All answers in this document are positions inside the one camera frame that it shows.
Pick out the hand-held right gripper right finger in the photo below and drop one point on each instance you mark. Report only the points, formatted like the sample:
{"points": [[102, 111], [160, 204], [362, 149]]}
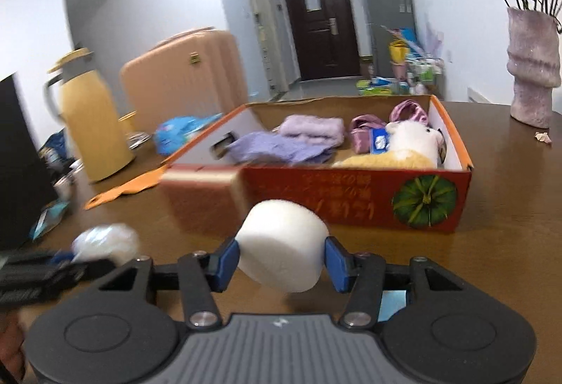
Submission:
{"points": [[336, 264]]}

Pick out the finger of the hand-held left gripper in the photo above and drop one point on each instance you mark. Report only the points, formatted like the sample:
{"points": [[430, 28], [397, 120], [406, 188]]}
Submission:
{"points": [[88, 270], [61, 258]]}

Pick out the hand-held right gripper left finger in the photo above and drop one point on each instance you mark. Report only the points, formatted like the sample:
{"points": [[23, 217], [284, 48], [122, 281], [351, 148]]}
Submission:
{"points": [[226, 263]]}

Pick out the white soft ball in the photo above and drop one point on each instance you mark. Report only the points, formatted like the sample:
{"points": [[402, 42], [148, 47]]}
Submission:
{"points": [[105, 243]]}

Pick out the white foam cylinder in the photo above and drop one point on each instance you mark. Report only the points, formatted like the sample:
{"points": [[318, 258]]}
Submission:
{"points": [[283, 245]]}

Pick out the orange cardboard box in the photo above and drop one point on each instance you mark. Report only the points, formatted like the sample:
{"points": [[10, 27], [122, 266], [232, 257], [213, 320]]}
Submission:
{"points": [[342, 199]]}

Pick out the pink satin scrunchie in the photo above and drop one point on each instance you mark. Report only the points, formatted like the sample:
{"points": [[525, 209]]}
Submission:
{"points": [[366, 133]]}

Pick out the light blue snack packet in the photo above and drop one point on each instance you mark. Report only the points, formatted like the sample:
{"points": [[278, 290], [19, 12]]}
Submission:
{"points": [[50, 219]]}

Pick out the black appliance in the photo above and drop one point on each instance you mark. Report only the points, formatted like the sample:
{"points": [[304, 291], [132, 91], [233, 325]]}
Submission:
{"points": [[22, 164]]}

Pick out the lavender cloth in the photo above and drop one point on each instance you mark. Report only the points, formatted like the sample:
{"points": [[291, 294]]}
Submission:
{"points": [[272, 149]]}

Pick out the blue tissue packet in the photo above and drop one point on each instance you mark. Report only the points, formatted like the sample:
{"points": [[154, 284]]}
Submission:
{"points": [[184, 133]]}

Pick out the purple fluffy towel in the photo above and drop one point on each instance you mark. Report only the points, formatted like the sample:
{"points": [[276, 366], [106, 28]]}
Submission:
{"points": [[311, 129]]}

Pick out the yellow thermos jug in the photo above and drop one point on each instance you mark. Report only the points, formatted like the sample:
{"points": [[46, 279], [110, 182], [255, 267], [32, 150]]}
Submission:
{"points": [[94, 120]]}

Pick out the white and yellow plush toy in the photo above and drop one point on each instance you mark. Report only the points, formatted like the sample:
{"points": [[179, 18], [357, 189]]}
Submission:
{"points": [[408, 142]]}

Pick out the purple satin scrunchie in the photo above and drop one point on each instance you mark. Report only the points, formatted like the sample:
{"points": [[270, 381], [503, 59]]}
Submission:
{"points": [[410, 111]]}

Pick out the green packet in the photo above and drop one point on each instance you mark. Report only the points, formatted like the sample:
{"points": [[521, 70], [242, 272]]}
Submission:
{"points": [[373, 87]]}

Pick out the pink suitcase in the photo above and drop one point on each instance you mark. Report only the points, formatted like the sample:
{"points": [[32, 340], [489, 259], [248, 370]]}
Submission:
{"points": [[175, 85]]}

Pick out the storage rack with bottles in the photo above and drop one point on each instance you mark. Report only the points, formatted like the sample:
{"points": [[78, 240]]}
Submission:
{"points": [[421, 70]]}

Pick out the dark brown door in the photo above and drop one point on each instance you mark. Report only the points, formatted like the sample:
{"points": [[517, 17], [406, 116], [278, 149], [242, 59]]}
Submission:
{"points": [[322, 24]]}

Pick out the grey refrigerator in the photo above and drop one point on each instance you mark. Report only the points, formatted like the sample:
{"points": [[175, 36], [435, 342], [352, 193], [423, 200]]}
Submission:
{"points": [[388, 2]]}

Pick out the pink textured vase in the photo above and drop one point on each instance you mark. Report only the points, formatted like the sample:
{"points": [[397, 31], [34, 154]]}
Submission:
{"points": [[533, 68]]}

